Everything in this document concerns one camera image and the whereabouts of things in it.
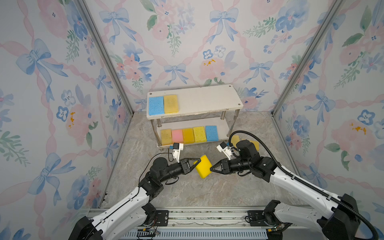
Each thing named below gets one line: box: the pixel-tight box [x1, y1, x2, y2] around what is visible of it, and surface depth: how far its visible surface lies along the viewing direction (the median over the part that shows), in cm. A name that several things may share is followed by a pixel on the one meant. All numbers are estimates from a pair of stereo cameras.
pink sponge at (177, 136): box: [171, 129, 184, 144], surface depth 97 cm
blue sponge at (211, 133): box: [205, 125, 219, 142], surface depth 100 cm
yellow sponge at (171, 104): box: [164, 95, 179, 114], surface depth 76 cm
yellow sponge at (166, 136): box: [161, 129, 173, 146], surface depth 97 cm
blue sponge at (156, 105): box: [149, 96, 165, 116], surface depth 76 cm
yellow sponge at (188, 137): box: [182, 128, 195, 145], surface depth 99 cm
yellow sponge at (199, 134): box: [193, 126, 207, 143], surface depth 99 cm
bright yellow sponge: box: [193, 155, 213, 179], surface depth 70 cm
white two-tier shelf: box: [146, 84, 244, 148], surface depth 83 cm
